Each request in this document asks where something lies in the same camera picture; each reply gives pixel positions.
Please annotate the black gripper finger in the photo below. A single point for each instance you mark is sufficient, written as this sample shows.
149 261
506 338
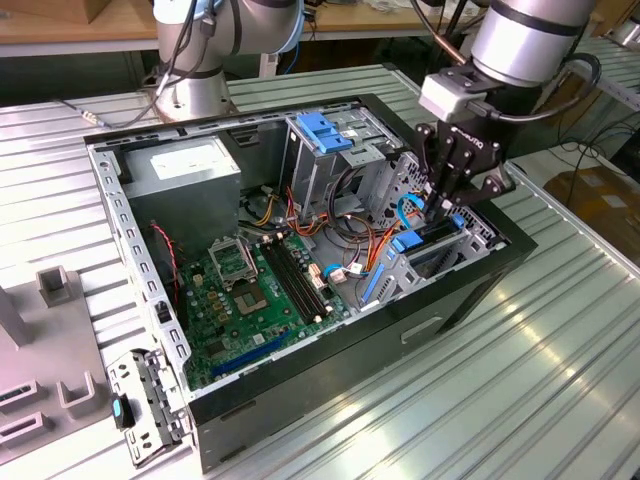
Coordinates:
495 187
424 150

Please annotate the hard disk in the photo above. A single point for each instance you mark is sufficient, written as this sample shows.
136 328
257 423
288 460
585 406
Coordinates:
407 241

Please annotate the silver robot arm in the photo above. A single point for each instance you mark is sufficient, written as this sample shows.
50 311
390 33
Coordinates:
525 45

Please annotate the grey metal disk bay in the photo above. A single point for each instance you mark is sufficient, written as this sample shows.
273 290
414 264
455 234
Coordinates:
400 265

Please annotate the brown cardboard box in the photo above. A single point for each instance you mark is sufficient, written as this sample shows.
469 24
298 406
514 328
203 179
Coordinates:
600 200

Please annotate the blue plastic drive latch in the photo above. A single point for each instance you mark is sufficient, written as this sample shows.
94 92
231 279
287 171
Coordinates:
320 130

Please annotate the grey optical drive cage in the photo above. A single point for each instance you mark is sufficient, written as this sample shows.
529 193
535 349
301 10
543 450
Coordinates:
307 180

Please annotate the metal slat rack table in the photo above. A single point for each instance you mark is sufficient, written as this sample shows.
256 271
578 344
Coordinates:
625 75

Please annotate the black RAM slot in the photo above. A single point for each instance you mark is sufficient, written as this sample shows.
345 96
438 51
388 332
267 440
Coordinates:
305 277
291 280
285 281
298 279

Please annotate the silver metal cylinder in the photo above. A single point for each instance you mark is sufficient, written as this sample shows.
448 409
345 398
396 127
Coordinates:
627 32

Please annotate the black PC case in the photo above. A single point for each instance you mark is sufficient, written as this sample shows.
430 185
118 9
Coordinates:
350 360

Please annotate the CPU socket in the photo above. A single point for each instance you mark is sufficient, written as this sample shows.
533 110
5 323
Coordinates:
250 301

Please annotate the grey power supply unit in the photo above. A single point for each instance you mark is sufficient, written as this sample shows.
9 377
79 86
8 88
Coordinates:
180 200

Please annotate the blue expansion slot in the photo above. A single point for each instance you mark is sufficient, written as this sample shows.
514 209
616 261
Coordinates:
250 356

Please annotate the green motherboard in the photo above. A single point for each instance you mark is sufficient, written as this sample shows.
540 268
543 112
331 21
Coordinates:
235 345

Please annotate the grey parts rack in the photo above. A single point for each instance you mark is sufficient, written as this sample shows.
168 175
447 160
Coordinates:
50 340

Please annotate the wooden desk with white frame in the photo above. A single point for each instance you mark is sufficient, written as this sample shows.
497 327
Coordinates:
360 20

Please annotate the brown square base plate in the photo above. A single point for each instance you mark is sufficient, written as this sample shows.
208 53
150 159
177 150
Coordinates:
148 94

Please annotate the metal expansion bracket retainer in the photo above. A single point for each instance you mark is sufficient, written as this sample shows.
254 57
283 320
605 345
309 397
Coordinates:
125 372

